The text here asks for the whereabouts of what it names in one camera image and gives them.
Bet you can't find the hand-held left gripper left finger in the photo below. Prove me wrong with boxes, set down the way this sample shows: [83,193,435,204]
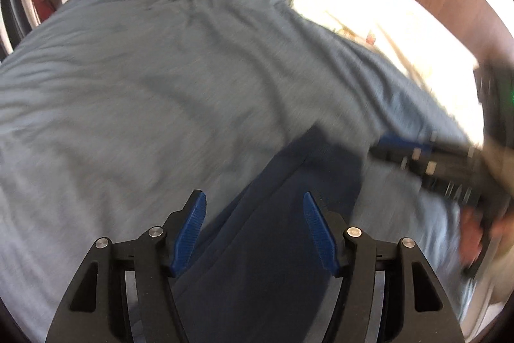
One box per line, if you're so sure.
[45,189,208,343]

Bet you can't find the dark blue pants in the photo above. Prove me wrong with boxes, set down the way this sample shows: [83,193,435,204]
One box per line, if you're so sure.
[172,125,364,343]

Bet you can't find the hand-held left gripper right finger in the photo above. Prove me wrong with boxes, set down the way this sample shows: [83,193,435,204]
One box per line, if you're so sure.
[303,191,466,343]

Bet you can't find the grey-blue blanket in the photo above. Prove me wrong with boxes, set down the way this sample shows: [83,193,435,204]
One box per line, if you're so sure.
[0,0,476,343]

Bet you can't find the white floral pillow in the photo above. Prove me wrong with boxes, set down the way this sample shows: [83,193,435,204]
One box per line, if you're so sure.
[290,0,488,151]

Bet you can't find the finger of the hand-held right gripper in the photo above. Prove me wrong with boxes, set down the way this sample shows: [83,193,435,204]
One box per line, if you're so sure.
[368,148,484,209]
[377,133,483,171]

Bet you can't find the person's right hand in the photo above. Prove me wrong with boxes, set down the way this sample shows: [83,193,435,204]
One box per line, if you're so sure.
[459,204,514,267]

